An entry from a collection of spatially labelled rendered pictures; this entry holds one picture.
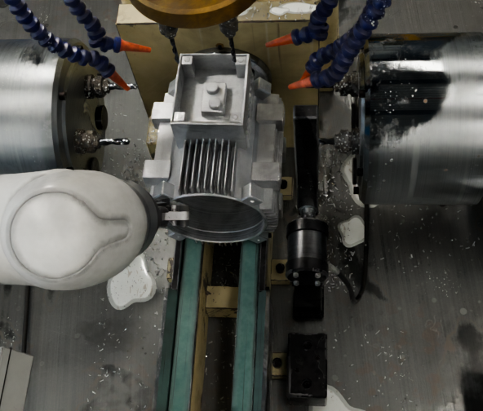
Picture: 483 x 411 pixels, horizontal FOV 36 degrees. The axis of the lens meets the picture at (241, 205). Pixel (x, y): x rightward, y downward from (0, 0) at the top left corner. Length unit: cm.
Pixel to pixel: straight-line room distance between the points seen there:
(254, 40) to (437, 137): 31
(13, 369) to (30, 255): 42
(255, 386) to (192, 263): 22
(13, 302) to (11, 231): 74
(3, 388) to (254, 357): 35
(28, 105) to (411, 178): 53
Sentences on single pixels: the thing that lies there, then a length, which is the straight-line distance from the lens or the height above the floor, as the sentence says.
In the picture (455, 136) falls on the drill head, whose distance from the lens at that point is 103.
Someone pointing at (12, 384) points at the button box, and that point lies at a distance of 102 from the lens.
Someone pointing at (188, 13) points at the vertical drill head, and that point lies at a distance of 89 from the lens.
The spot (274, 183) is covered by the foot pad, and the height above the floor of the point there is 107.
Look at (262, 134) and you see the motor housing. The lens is 110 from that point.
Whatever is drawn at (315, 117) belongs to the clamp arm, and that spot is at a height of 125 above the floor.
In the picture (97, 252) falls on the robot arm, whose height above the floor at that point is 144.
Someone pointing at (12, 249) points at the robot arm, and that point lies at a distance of 63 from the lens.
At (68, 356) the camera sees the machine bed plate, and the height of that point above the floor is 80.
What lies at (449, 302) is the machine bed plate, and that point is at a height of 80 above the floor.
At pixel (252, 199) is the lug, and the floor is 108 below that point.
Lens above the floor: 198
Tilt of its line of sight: 62 degrees down
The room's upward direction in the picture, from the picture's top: 11 degrees counter-clockwise
